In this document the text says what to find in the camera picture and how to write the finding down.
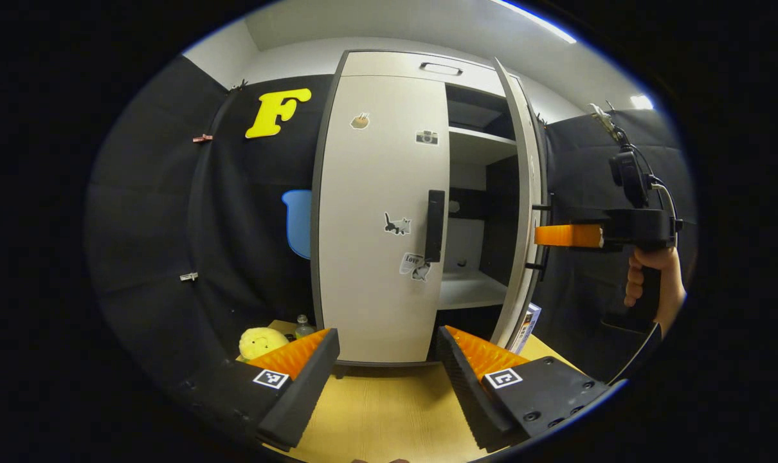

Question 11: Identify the beige cabinet door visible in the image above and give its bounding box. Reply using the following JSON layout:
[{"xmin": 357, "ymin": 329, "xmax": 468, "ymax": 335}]
[
  {"xmin": 317, "ymin": 75, "xmax": 451, "ymax": 364},
  {"xmin": 490, "ymin": 58, "xmax": 549, "ymax": 351}
]

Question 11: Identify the white cabinet shelf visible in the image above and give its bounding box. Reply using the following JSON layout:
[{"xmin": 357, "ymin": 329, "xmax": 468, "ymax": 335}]
[
  {"xmin": 437, "ymin": 269, "xmax": 509, "ymax": 311},
  {"xmin": 448, "ymin": 125, "xmax": 518, "ymax": 161}
]

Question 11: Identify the black door handle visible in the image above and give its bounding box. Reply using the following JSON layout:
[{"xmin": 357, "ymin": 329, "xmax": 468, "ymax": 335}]
[
  {"xmin": 525, "ymin": 193, "xmax": 555, "ymax": 281},
  {"xmin": 425, "ymin": 190, "xmax": 446, "ymax": 263}
]

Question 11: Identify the beige double-door shoe cabinet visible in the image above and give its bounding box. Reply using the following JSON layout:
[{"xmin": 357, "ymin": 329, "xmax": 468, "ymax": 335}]
[{"xmin": 310, "ymin": 50, "xmax": 550, "ymax": 368}]

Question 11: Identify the yellow plush toy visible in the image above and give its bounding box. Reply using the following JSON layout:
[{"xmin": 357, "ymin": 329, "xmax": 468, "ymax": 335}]
[{"xmin": 238, "ymin": 327, "xmax": 291, "ymax": 362}]

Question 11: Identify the white printed box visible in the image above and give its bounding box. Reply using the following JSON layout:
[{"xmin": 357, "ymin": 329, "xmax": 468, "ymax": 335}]
[{"xmin": 510, "ymin": 302, "xmax": 543, "ymax": 355}]

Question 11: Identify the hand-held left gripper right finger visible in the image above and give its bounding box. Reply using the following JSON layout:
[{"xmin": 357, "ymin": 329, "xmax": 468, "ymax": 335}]
[{"xmin": 435, "ymin": 325, "xmax": 611, "ymax": 453}]

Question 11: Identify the black backdrop cloth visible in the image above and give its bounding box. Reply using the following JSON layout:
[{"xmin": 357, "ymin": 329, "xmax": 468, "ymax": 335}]
[{"xmin": 86, "ymin": 55, "xmax": 697, "ymax": 386}]

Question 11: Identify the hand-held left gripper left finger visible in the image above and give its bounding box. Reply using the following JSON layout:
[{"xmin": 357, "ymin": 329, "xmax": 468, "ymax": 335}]
[{"xmin": 170, "ymin": 328, "xmax": 341, "ymax": 452}]

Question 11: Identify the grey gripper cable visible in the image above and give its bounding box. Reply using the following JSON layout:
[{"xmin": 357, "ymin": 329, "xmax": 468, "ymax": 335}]
[{"xmin": 608, "ymin": 145, "xmax": 680, "ymax": 386}]

